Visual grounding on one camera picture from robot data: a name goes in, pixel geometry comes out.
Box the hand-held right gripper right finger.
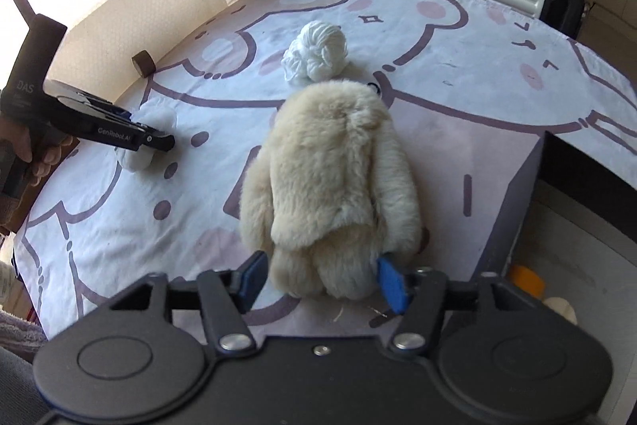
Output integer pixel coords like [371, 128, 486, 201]
[375, 256, 538, 353]

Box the black cardboard box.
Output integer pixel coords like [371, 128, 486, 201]
[475, 131, 637, 321]

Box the cream plush toy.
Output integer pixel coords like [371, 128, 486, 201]
[239, 79, 424, 301]

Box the person's left hand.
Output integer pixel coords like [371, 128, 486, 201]
[0, 114, 76, 192]

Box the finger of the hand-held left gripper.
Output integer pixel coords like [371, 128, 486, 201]
[82, 92, 147, 129]
[62, 109, 176, 154]

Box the oval wooden block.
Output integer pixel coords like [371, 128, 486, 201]
[542, 297, 578, 326]

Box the person's grey clothing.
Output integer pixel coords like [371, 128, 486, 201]
[0, 306, 53, 425]

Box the brown bandage roll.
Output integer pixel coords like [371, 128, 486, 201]
[132, 51, 156, 78]

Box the bear printed blanket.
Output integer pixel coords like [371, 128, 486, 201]
[15, 0, 637, 341]

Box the white yarn ball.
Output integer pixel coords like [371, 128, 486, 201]
[281, 21, 348, 83]

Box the white mesh cloth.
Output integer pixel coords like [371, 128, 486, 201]
[117, 106, 177, 171]

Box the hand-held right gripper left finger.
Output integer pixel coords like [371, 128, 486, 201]
[107, 251, 272, 353]

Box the white paper towel sheet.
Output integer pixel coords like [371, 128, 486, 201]
[45, 0, 222, 104]

